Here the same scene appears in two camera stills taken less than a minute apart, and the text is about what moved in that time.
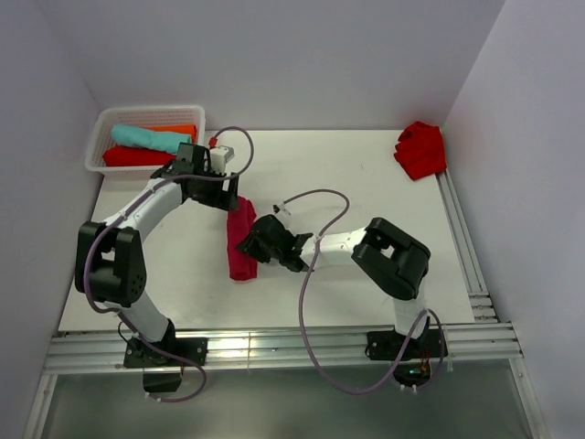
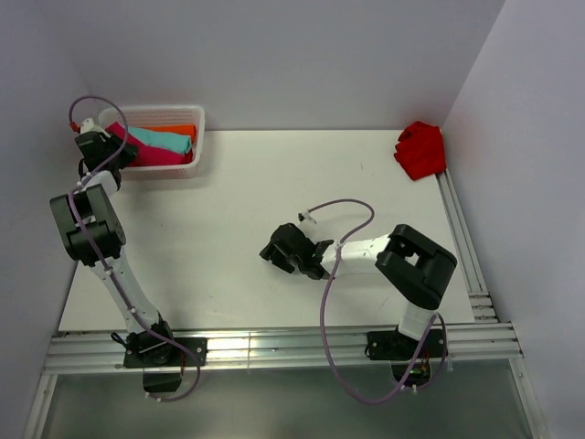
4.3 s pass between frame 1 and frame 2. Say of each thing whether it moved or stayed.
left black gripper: moved
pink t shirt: moved
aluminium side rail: stayed
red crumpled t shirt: stayed
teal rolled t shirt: stayed
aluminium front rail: stayed
